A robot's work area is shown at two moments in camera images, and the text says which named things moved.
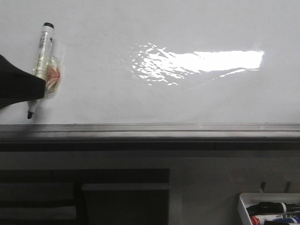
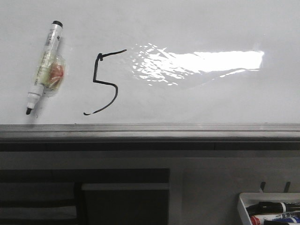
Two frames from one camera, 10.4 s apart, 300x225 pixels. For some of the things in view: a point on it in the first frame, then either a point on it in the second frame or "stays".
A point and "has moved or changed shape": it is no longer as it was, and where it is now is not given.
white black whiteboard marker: x=48 y=65 has moved or changed shape
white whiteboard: x=160 y=62 stays
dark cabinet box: x=85 y=197 stays
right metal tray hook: x=287 y=186 stays
